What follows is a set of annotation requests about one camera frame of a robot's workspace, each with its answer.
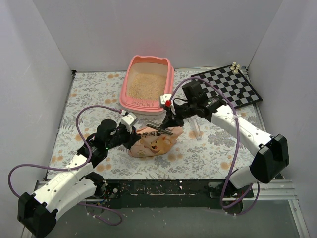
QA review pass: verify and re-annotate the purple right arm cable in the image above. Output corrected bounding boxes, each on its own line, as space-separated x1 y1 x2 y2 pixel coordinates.
170 77 261 216

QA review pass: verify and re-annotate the black grey chessboard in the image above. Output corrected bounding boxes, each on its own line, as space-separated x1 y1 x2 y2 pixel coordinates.
192 65 263 109

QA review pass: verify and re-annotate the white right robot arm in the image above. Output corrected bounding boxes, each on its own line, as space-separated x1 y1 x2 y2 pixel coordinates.
159 79 289 197

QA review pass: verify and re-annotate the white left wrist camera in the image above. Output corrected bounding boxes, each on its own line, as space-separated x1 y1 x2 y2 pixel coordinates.
120 110 138 134

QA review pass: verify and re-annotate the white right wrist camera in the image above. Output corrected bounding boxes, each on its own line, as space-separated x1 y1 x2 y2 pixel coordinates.
159 94 174 110

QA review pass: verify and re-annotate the pink cat litter box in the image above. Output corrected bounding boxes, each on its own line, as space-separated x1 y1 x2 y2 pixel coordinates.
119 55 174 115

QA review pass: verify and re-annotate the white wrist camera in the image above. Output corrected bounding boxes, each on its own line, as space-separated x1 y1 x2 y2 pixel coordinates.
120 110 138 134
159 94 174 110

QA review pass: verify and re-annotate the white plastic bracket piece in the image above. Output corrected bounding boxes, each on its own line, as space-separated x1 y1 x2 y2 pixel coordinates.
146 120 173 136

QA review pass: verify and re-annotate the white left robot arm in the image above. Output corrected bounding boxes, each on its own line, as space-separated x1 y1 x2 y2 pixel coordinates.
18 115 140 238

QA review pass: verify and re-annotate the black chess piece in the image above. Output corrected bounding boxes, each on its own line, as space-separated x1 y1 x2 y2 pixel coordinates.
237 90 244 98

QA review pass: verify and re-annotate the clear plastic scoop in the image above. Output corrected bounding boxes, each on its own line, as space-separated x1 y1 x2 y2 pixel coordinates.
189 117 202 141

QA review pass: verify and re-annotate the pink cat litter bag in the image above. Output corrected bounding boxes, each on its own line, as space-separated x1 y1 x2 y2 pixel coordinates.
128 126 184 158

